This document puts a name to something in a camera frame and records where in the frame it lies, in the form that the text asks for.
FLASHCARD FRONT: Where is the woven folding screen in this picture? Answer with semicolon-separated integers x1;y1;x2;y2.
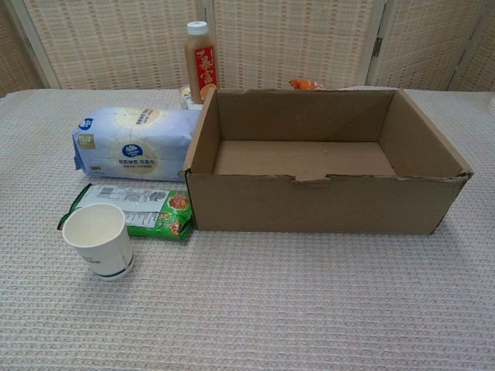
0;0;495;98

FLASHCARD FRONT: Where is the open brown cardboard box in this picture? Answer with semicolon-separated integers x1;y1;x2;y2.
184;87;473;236

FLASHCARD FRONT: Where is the green snack packet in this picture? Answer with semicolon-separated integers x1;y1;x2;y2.
57;183;193;241

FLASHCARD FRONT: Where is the milk tea bottle red label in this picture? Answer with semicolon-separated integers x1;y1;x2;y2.
183;21;218;104

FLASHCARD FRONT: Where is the white paper cup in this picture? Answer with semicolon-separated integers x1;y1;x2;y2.
62;203;135;282

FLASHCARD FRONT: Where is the orange snack packet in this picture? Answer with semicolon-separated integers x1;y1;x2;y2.
288;78;324;91

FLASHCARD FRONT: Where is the white snack package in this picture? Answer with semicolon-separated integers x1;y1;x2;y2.
179;85;217;111

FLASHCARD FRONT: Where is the white woven tablecloth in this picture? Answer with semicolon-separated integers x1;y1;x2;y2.
0;87;495;371

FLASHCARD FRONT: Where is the pale blue wet wipes pack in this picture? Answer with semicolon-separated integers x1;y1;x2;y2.
72;106;202;182

